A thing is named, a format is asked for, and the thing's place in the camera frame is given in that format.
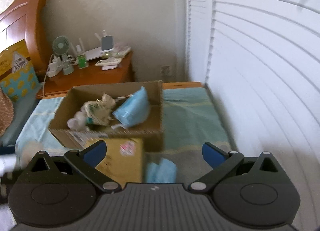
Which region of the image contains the white louvered closet door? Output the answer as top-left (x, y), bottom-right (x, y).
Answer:
top-left (186, 0), bottom-right (319, 230)

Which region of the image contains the white wifi router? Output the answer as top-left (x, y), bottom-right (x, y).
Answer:
top-left (76, 38), bottom-right (105, 63)

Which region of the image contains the green desk fan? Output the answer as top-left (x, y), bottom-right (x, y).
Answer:
top-left (53, 35), bottom-right (74, 76)

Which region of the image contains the light blue plastic glove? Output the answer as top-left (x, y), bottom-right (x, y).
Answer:
top-left (145, 158), bottom-right (177, 183)

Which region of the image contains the green small box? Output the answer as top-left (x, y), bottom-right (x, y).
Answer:
top-left (76, 54), bottom-right (88, 69)

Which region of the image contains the white wall socket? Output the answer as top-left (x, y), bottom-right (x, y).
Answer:
top-left (161, 65), bottom-right (171, 77)

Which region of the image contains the brown cardboard box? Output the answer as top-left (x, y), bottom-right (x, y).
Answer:
top-left (48, 81), bottom-right (164, 152)

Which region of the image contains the wooden nightstand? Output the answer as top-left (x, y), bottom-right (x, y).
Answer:
top-left (36, 51), bottom-right (135, 99)

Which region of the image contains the blue face mask stack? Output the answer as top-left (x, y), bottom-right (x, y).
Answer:
top-left (111, 87), bottom-right (151, 130)

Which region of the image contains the gold tissue pack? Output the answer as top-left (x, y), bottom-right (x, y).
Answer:
top-left (95, 138), bottom-right (144, 187)

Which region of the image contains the wooden headboard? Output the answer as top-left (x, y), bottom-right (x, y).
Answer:
top-left (1, 0), bottom-right (52, 76)

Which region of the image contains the white smart display stand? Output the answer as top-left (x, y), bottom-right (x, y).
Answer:
top-left (101, 30), bottom-right (114, 59)

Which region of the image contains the white power strip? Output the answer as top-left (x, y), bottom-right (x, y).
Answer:
top-left (47, 55), bottom-right (62, 78)

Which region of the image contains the yellow blue snack bag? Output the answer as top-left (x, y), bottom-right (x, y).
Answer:
top-left (0, 40), bottom-right (40, 103)

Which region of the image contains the white power cord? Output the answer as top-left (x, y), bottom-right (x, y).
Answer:
top-left (42, 54), bottom-right (55, 97)

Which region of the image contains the white remote control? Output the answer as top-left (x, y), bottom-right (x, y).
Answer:
top-left (95, 58), bottom-right (122, 66)

